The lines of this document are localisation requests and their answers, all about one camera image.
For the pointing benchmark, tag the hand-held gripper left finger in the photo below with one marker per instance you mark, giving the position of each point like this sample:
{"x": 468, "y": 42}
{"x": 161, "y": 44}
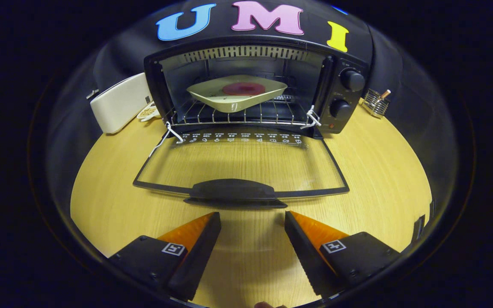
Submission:
{"x": 197, "y": 256}

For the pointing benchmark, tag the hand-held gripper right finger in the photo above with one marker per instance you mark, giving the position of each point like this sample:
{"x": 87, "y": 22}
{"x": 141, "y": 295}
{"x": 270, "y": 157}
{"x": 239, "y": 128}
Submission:
{"x": 304, "y": 252}

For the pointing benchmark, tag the cream square plate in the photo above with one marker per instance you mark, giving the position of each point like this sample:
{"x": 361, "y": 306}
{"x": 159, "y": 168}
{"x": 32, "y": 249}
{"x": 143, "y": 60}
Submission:
{"x": 233, "y": 105}

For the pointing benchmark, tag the black toaster oven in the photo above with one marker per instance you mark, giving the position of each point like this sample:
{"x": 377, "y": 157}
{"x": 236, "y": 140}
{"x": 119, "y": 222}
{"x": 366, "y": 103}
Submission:
{"x": 349, "y": 102}

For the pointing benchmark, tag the pink round ham slice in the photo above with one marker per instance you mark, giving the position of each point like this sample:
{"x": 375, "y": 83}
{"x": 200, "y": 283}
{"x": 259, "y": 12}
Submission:
{"x": 244, "y": 89}

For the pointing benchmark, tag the white pop-up toaster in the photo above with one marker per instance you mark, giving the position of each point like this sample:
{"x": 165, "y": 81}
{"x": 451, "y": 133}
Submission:
{"x": 120, "y": 105}

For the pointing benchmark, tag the small white snack dish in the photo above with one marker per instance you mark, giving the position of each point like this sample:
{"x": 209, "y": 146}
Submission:
{"x": 148, "y": 113}

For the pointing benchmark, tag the orange and white stick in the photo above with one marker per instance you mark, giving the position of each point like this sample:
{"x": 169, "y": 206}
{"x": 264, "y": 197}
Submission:
{"x": 385, "y": 93}

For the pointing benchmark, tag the silver metal clip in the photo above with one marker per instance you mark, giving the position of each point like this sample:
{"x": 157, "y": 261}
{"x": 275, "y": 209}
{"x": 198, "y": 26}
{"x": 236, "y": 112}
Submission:
{"x": 92, "y": 94}

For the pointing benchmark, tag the black backdrop cloth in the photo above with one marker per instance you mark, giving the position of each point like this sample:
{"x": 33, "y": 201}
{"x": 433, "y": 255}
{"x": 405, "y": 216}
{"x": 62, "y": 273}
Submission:
{"x": 385, "y": 60}

